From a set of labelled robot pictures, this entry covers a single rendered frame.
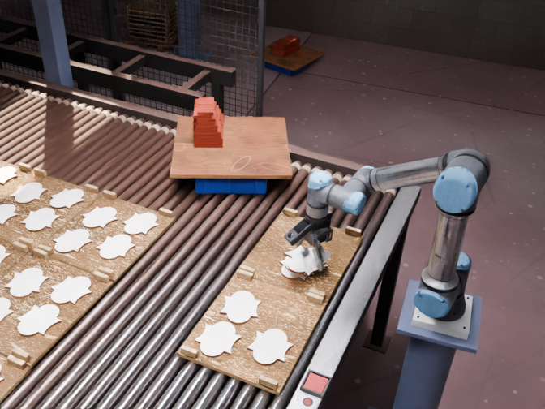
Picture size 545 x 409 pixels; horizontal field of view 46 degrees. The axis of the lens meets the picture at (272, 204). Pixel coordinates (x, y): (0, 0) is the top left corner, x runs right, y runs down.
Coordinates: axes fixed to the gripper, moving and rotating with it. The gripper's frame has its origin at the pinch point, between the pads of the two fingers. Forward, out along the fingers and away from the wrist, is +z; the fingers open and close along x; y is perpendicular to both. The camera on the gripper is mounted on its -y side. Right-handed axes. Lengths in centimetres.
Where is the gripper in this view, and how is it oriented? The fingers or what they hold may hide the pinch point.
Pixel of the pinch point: (306, 260)
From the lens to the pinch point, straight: 229.0
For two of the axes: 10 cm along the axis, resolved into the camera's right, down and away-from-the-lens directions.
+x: -5.1, -5.2, 6.8
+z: -0.4, 8.1, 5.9
